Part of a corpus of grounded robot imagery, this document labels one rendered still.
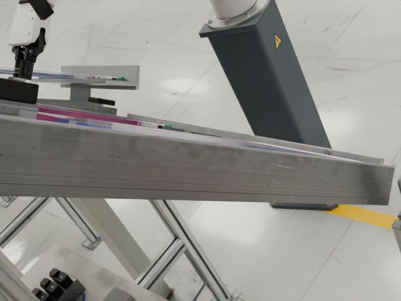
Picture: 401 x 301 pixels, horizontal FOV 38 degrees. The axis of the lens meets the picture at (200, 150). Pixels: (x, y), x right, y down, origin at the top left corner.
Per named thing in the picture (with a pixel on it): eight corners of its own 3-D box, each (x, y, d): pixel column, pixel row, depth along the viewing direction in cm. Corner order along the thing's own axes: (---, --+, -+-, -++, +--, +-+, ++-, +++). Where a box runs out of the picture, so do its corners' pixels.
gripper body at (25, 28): (10, -3, 135) (1, 44, 134) (34, -7, 128) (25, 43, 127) (37, 8, 140) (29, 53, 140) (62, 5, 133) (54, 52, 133)
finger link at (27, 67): (22, 48, 132) (17, 77, 131) (30, 48, 130) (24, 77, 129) (34, 52, 134) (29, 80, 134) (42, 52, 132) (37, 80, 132)
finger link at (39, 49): (35, 18, 132) (23, 36, 134) (45, 40, 128) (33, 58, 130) (40, 20, 133) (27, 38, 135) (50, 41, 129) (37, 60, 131)
